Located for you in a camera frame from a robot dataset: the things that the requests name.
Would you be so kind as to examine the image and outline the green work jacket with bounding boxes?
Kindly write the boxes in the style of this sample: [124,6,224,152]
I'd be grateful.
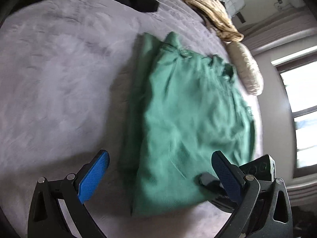
[119,32,255,216]

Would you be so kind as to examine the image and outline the cream pleated pillow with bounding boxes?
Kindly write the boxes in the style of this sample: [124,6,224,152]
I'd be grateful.
[226,42,264,96]

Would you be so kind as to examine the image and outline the window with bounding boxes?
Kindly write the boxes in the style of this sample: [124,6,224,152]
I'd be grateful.
[271,52,316,178]

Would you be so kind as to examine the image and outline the lavender embossed bedspread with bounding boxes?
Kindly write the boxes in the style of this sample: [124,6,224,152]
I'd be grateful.
[0,0,263,238]

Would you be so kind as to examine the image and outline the beige striped cloth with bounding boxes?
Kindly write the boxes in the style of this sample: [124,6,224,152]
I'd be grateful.
[183,0,244,42]

